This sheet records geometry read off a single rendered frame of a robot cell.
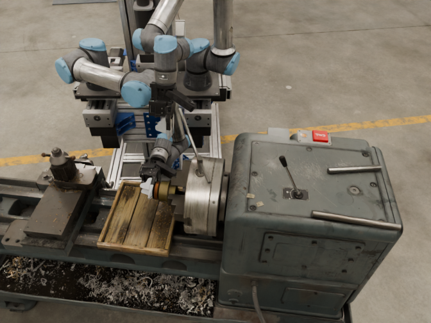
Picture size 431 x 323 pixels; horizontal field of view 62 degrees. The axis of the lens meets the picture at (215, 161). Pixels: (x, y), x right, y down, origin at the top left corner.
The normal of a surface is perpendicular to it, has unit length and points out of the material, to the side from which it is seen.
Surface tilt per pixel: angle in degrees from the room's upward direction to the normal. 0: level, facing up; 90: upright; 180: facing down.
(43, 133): 0
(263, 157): 0
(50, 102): 0
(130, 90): 89
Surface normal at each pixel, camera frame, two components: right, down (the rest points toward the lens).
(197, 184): -0.03, -0.33
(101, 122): 0.04, 0.72
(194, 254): 0.03, -0.69
